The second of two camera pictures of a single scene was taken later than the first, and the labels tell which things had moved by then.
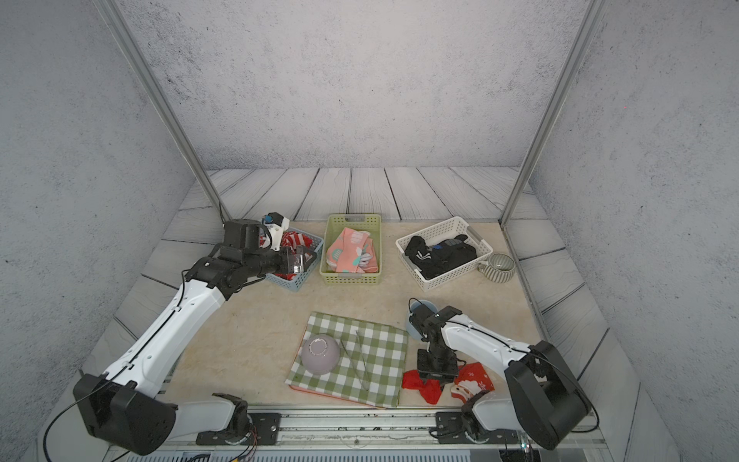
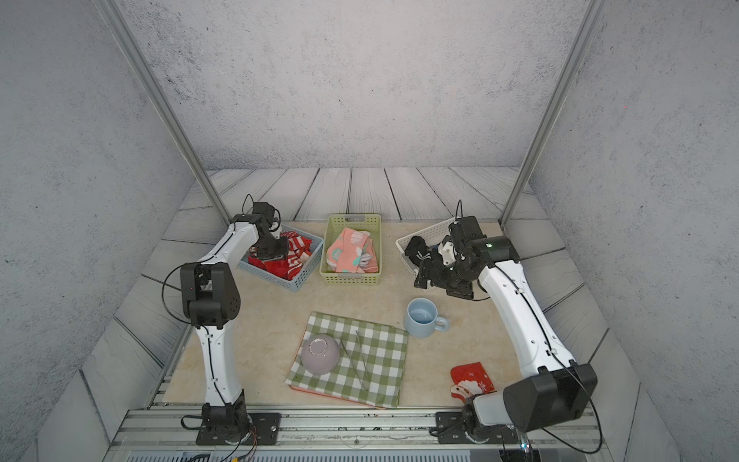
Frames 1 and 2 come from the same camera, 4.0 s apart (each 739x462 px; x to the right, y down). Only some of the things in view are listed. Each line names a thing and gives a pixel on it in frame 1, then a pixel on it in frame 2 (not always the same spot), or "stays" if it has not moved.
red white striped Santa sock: (292, 240) stays
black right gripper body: (436, 365) to (449, 277)
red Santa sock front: (471, 381) stays
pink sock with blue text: (352, 251) stays
